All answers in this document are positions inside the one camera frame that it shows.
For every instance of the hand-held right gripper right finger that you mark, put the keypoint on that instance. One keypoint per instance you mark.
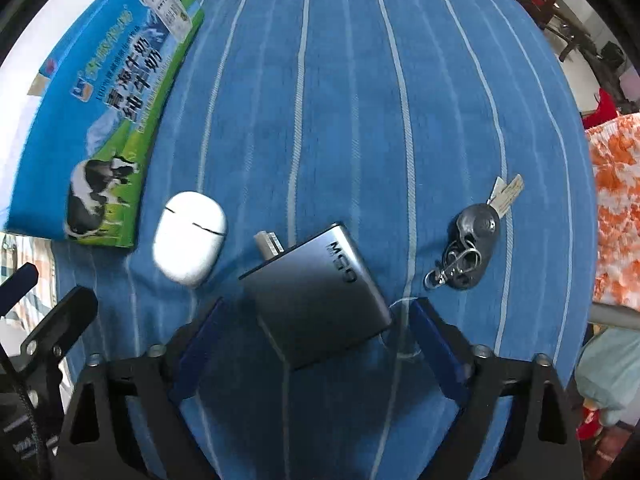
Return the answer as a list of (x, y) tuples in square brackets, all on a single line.
[(440, 355)]

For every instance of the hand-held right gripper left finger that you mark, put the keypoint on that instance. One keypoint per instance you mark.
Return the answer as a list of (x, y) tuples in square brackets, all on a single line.
[(197, 360)]

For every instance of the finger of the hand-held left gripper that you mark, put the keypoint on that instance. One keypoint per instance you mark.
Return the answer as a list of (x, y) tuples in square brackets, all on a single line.
[(20, 285), (65, 320)]

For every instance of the grey charger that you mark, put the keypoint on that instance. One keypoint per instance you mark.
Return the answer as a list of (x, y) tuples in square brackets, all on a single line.
[(310, 305)]

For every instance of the blue cardboard box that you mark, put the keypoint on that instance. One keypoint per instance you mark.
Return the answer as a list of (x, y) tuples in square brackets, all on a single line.
[(100, 85)]

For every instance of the plaid cloth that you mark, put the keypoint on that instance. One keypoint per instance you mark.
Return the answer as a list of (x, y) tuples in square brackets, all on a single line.
[(15, 255)]

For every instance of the white earbuds case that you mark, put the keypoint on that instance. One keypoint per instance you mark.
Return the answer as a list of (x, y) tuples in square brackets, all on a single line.
[(190, 240)]

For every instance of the key bunch with black fob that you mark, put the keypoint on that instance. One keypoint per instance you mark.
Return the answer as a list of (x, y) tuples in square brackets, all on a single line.
[(475, 230)]

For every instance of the red printed bag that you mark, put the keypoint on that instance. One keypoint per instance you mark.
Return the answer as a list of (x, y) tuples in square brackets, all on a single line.
[(595, 425)]

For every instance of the teal cloth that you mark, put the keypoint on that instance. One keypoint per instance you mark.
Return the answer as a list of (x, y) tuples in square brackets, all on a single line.
[(610, 370)]

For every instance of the grey chair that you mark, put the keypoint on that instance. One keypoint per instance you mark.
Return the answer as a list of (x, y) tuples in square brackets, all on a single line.
[(617, 316)]

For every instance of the orange floral blanket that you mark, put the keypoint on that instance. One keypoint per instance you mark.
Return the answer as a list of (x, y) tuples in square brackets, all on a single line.
[(617, 200)]

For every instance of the blue striped tablecloth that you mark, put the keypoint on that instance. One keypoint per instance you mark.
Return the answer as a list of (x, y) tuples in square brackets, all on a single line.
[(350, 110)]

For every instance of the red cloth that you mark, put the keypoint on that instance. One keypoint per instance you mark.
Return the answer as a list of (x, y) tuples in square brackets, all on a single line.
[(602, 107)]

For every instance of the pink suitcase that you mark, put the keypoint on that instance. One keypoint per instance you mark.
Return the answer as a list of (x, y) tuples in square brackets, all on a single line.
[(631, 85)]

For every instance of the dark wooden chair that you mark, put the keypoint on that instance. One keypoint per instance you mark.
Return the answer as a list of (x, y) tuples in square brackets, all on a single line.
[(565, 15)]

